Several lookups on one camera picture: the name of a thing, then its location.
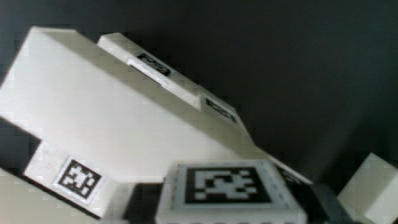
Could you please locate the white front fence rail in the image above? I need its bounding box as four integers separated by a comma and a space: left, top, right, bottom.
0, 166, 129, 224

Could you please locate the white chair leg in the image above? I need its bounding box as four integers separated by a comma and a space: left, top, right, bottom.
23, 142, 127, 220

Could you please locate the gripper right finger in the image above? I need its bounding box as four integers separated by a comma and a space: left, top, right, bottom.
289, 184, 362, 224

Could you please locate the white leg with marker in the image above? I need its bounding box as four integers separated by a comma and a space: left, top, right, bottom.
154, 160, 307, 224

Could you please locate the white chair back frame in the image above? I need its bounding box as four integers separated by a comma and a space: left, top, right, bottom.
0, 25, 316, 188

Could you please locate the white chair seat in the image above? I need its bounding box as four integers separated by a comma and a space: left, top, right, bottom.
97, 33, 239, 125

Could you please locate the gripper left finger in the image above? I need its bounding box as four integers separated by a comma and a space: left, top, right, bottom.
99, 181, 167, 224

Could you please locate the white right fence rail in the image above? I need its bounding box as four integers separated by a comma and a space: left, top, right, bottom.
337, 154, 398, 224

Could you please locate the white fence rail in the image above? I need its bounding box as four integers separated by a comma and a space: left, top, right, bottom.
337, 154, 398, 224
0, 166, 129, 224

